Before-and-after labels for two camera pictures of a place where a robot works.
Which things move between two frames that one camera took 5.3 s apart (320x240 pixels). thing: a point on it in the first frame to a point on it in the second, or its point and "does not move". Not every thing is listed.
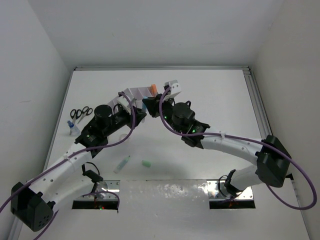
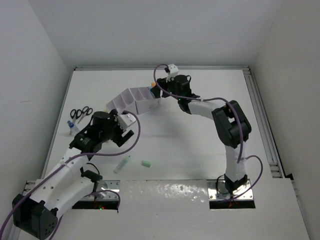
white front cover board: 177,209 does not move
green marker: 121,164 does not move
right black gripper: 151,104 to 162,81
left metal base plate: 111,185 does not move
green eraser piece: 147,163 does not move
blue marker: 144,108 to 149,88
